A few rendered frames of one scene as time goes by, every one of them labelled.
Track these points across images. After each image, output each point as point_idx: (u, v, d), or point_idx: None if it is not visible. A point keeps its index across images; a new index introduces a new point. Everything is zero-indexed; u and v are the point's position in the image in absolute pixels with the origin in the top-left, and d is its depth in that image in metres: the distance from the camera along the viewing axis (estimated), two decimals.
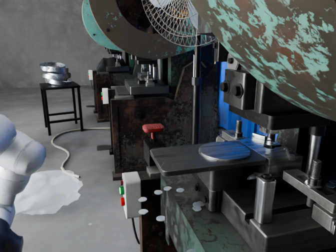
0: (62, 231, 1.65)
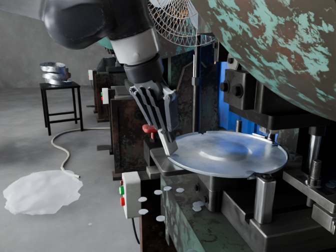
0: (62, 231, 1.65)
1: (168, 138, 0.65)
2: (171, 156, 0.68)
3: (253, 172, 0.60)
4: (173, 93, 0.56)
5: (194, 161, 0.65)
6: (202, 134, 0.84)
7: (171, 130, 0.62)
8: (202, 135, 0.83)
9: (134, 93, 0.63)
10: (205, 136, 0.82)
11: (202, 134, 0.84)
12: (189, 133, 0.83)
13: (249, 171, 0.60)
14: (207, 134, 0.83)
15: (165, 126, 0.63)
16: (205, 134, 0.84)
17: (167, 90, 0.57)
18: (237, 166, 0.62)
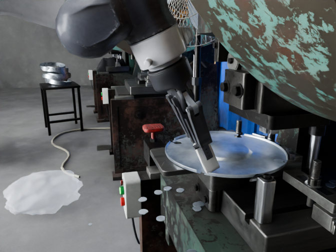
0: (62, 231, 1.65)
1: (203, 154, 0.56)
2: (282, 161, 0.65)
3: None
4: (194, 105, 0.48)
5: (265, 151, 0.71)
6: (204, 172, 0.60)
7: (201, 146, 0.53)
8: None
9: None
10: None
11: None
12: (223, 174, 0.58)
13: None
14: (200, 169, 0.61)
15: (196, 140, 0.54)
16: (202, 171, 0.60)
17: (189, 102, 0.48)
18: (239, 140, 0.79)
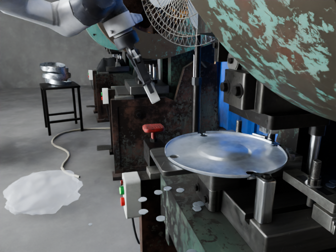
0: (62, 231, 1.65)
1: (148, 90, 0.95)
2: None
3: None
4: (136, 56, 0.86)
5: (194, 140, 0.79)
6: (271, 145, 0.75)
7: (144, 83, 0.91)
8: (267, 145, 0.75)
9: None
10: (265, 146, 0.74)
11: (270, 145, 0.75)
12: (263, 138, 0.79)
13: None
14: (272, 147, 0.74)
15: (143, 80, 0.93)
16: (272, 146, 0.74)
17: (134, 54, 0.87)
18: (186, 152, 0.70)
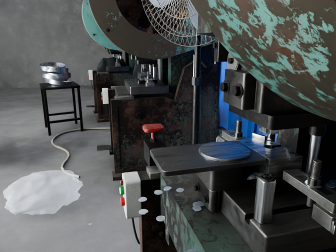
0: (62, 231, 1.65)
1: None
2: None
3: None
4: None
5: None
6: None
7: None
8: None
9: None
10: None
11: None
12: None
13: None
14: None
15: None
16: None
17: None
18: None
